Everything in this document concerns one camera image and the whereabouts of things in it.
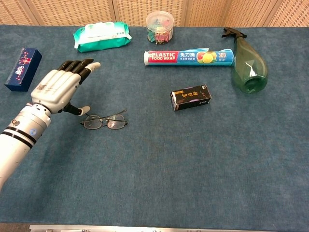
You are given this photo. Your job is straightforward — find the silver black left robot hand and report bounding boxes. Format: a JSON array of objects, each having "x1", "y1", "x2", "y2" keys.
[{"x1": 30, "y1": 58, "x2": 101, "y2": 116}]

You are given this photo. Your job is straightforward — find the thin wire-frame eyeglasses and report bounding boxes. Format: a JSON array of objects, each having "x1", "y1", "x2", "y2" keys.
[{"x1": 80, "y1": 109, "x2": 128, "y2": 130}]

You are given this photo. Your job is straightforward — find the dark blue rectangular box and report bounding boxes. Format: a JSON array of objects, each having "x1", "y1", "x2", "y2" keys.
[{"x1": 4, "y1": 47, "x2": 42, "y2": 92}]

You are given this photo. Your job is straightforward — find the green wet wipes pack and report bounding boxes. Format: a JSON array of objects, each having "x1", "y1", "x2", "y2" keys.
[{"x1": 73, "y1": 21, "x2": 133, "y2": 53}]

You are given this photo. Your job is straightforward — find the woven rattan folding screen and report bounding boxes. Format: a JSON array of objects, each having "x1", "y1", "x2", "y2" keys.
[{"x1": 0, "y1": 0, "x2": 309, "y2": 28}]

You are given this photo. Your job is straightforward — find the clear jar of colourful clips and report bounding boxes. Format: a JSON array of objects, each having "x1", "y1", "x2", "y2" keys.
[{"x1": 145, "y1": 10, "x2": 175, "y2": 45}]

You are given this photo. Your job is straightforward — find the small black gold-print box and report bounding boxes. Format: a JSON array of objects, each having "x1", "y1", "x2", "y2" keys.
[{"x1": 170, "y1": 84, "x2": 212, "y2": 112}]

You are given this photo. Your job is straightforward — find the blue plastic food wrap roll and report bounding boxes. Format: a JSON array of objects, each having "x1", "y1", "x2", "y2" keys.
[{"x1": 143, "y1": 48, "x2": 235, "y2": 68}]

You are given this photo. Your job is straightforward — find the green spray bottle black nozzle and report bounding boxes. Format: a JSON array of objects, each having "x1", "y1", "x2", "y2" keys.
[{"x1": 221, "y1": 26, "x2": 269, "y2": 94}]

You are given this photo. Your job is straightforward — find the aluminium rail bar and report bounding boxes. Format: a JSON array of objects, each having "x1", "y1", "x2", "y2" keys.
[{"x1": 28, "y1": 224, "x2": 278, "y2": 232}]

